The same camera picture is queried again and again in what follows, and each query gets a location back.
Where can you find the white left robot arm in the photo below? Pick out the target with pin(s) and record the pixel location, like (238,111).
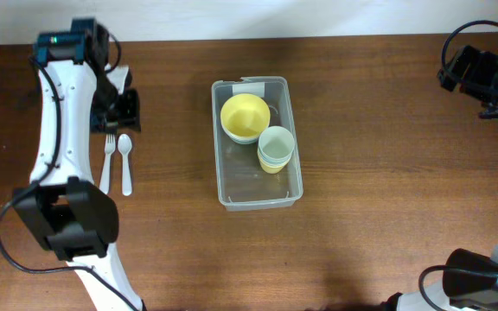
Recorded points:
(82,93)

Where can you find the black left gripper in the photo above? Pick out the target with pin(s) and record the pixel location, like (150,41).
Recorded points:
(129,114)

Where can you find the yellow plastic cup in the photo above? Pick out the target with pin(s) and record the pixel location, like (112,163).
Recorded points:
(271,168)

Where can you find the green plastic cup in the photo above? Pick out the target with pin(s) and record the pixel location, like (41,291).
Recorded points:
(275,163)

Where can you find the white plastic spoon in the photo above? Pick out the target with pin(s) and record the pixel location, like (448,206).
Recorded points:
(124,147)

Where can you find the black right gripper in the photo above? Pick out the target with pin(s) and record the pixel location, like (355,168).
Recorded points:
(482,64)

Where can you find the white plastic cup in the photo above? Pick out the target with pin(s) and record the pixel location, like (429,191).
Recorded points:
(276,144)

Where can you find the yellow plastic bowl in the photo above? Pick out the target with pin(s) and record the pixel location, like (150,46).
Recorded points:
(245,116)

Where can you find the white plastic fork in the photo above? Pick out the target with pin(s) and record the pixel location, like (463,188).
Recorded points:
(109,149)

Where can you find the clear plastic container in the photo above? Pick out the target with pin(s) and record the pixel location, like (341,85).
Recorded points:
(242,184)

